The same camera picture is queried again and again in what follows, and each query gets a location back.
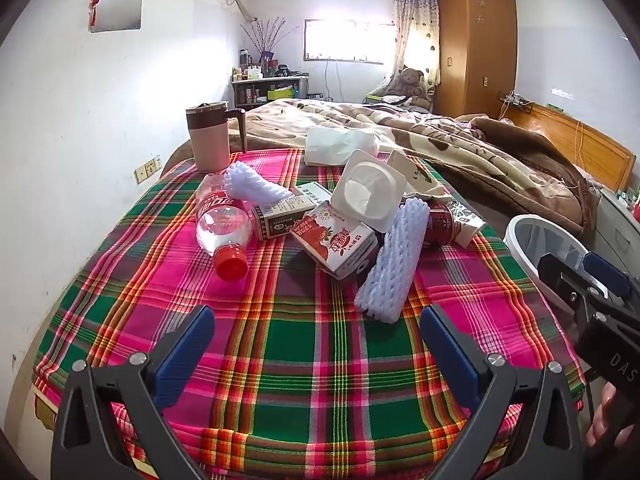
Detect person's right hand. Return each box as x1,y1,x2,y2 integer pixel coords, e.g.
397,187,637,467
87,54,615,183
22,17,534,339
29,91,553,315
585,381,622,449

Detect grey nightstand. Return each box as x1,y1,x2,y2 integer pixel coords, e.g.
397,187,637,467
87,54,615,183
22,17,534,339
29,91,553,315
595,187,640,261

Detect small beige carton box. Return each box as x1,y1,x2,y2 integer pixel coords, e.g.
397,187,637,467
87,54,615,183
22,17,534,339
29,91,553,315
251,195,317,240

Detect brown teddy bear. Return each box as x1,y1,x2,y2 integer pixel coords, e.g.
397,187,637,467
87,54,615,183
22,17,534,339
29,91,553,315
385,67,432,110

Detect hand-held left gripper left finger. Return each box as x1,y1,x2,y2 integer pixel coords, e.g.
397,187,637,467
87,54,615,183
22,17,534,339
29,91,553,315
50,304,216,480

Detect white waste bin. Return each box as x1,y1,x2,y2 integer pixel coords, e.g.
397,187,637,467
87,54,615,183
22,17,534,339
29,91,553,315
504,214,593,308

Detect beige brown patterned blanket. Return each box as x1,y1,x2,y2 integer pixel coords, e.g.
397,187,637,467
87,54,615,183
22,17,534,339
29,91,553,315
227,97,601,238

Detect brown bed mattress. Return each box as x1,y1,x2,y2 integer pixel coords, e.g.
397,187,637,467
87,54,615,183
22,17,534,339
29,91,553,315
440,170,586,261

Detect white paper roll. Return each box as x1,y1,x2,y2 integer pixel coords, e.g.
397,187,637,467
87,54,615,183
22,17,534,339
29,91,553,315
387,150,448,197

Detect cluttered shelf unit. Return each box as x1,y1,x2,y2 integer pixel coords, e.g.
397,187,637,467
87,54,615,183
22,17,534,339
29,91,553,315
231,74,310,106

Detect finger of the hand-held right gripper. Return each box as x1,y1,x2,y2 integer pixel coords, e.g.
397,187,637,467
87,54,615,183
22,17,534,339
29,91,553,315
537,254,608,321
584,251,640,306

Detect pink green plaid cloth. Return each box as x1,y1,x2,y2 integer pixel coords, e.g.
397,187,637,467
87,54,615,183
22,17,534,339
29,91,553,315
32,147,586,480

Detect square wall mirror panel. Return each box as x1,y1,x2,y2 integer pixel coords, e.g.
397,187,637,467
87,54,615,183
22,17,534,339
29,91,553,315
90,0,144,34

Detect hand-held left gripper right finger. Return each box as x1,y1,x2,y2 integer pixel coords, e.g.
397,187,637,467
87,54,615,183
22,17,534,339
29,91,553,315
419,304,586,480

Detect pink mug with brown lid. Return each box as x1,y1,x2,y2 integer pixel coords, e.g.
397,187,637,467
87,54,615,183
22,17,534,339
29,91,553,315
186,102,247,172

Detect wooden wardrobe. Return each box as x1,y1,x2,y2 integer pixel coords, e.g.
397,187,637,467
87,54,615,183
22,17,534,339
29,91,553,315
434,0,517,120

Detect white tissue pack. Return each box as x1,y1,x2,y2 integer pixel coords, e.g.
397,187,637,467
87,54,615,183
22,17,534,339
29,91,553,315
304,126,382,167

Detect red white drink carton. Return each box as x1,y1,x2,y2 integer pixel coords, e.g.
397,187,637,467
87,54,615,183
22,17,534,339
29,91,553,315
290,200,379,281

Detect long white purple medicine box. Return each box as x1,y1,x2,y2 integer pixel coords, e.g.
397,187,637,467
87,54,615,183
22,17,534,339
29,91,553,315
294,181,333,206

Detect patterned curtain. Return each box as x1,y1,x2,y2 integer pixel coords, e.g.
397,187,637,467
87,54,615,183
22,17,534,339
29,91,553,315
391,0,441,86

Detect wooden headboard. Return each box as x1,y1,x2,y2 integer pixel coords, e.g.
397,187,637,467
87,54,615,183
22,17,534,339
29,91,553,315
495,102,637,193

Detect red drink can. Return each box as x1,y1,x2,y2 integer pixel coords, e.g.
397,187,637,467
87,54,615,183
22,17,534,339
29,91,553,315
422,200,456,250

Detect clear bottle with red cap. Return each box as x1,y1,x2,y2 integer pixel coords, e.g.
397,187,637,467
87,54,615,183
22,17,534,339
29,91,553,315
196,172,256,282

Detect bare decorative branches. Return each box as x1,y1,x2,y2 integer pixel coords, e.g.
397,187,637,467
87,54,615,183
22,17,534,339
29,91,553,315
241,17,301,56

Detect wall socket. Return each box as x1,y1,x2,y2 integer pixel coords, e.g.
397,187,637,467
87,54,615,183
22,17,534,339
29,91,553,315
134,155,162,183

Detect white foam fruit net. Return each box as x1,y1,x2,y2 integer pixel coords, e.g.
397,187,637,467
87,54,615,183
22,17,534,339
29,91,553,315
354,197,431,323
223,160,293,206

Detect window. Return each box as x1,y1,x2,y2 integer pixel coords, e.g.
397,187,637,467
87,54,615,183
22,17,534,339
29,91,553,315
304,19,393,65

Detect white plastic yogurt cup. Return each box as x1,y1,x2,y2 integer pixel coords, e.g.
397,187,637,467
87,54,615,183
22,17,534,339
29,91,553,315
332,150,407,233

